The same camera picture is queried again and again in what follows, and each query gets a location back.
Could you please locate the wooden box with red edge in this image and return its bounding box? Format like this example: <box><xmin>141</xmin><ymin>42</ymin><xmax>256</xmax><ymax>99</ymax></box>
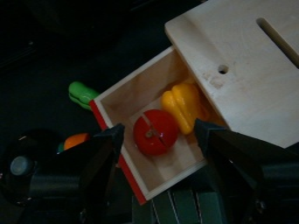
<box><xmin>88</xmin><ymin>45</ymin><xmax>229</xmax><ymax>206</ymax></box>

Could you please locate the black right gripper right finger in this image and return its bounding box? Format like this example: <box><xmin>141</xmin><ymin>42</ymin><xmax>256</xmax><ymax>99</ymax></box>
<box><xmin>192</xmin><ymin>118</ymin><xmax>299</xmax><ymax>224</ymax></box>

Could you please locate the orange toy carrot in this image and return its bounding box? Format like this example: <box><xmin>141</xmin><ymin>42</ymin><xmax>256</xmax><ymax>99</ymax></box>
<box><xmin>57</xmin><ymin>132</ymin><xmax>90</xmax><ymax>154</ymax></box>

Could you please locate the red toy tomato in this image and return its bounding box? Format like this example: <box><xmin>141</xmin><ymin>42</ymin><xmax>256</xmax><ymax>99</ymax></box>
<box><xmin>132</xmin><ymin>108</ymin><xmax>180</xmax><ymax>157</ymax></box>

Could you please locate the wooden sliding lid with slot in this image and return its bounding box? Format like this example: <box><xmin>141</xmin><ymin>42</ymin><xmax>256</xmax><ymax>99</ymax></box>
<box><xmin>163</xmin><ymin>0</ymin><xmax>299</xmax><ymax>149</ymax></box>

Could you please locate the yellow toy bell pepper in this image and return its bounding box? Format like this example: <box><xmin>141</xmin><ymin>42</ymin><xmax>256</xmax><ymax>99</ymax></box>
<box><xmin>160</xmin><ymin>82</ymin><xmax>204</xmax><ymax>136</ymax></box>

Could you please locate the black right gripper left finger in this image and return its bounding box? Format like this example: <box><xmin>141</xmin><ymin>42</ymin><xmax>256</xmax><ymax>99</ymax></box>
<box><xmin>78</xmin><ymin>122</ymin><xmax>127</xmax><ymax>224</ymax></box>

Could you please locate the green toy pea pod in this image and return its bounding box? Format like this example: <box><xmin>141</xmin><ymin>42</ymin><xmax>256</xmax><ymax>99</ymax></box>
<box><xmin>68</xmin><ymin>80</ymin><xmax>100</xmax><ymax>111</ymax></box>

